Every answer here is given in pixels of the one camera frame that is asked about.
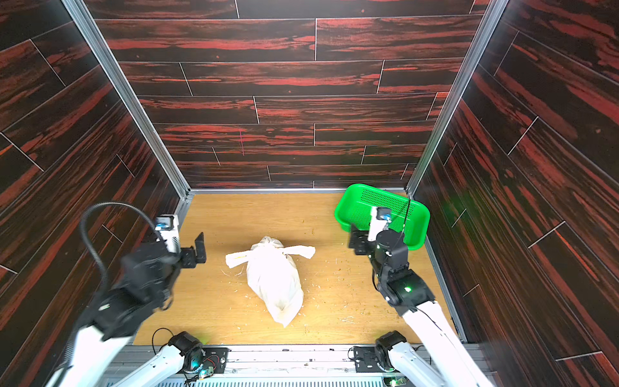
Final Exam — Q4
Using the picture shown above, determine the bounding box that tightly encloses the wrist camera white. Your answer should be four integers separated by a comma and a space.
368, 206, 392, 242
155, 214, 181, 255

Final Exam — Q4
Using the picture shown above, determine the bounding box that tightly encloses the green plastic basket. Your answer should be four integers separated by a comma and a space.
334, 183, 432, 252

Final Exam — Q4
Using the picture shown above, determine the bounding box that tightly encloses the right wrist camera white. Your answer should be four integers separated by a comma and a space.
368, 206, 392, 242

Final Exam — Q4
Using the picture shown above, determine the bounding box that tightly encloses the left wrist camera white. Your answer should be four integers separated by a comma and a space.
155, 214, 181, 255

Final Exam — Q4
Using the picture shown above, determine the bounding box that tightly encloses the black corrugated cable hose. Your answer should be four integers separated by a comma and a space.
79, 202, 163, 301

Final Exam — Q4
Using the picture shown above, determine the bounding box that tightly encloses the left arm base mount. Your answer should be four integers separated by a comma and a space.
168, 332, 230, 386

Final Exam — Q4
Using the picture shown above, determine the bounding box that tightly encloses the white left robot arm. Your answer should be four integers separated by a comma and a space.
48, 233, 206, 386

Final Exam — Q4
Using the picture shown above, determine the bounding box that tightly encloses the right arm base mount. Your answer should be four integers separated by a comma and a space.
351, 330, 422, 387

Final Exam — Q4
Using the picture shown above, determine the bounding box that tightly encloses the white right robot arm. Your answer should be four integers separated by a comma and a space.
349, 227, 493, 386

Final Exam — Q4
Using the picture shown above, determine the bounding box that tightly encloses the white plastic bag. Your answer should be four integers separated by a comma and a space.
226, 236, 316, 327

